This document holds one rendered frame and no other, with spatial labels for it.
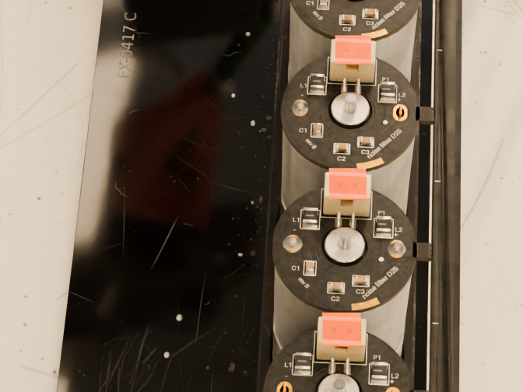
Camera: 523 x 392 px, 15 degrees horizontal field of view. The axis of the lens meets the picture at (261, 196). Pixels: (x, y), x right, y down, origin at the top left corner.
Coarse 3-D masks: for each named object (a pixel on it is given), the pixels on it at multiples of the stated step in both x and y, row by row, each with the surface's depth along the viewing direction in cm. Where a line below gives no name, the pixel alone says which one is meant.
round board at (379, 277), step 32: (320, 192) 35; (288, 224) 35; (320, 224) 35; (384, 224) 34; (288, 256) 34; (320, 256) 34; (384, 256) 34; (288, 288) 34; (320, 288) 34; (352, 288) 34; (384, 288) 34
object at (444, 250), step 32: (448, 0) 37; (448, 32) 37; (448, 64) 36; (448, 96) 36; (448, 128) 36; (448, 160) 35; (448, 192) 35; (448, 224) 35; (416, 256) 34; (448, 256) 34; (448, 288) 34; (448, 320) 34; (448, 352) 33; (448, 384) 33
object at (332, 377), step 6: (330, 378) 33; (336, 378) 33; (342, 378) 33; (348, 378) 33; (318, 384) 33; (324, 384) 33; (330, 384) 33; (348, 384) 33; (354, 384) 33; (282, 390) 33; (288, 390) 33; (318, 390) 33; (324, 390) 33; (330, 390) 33; (348, 390) 33; (354, 390) 33; (360, 390) 33
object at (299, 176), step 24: (336, 96) 36; (360, 96) 36; (336, 120) 36; (360, 120) 36; (288, 144) 36; (288, 168) 37; (312, 168) 36; (384, 168) 35; (408, 168) 37; (288, 192) 37; (384, 192) 36
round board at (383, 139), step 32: (320, 64) 36; (384, 64) 36; (288, 96) 36; (320, 96) 36; (384, 96) 36; (416, 96) 36; (288, 128) 36; (320, 128) 35; (384, 128) 36; (416, 128) 36; (320, 160) 35; (352, 160) 35; (384, 160) 35
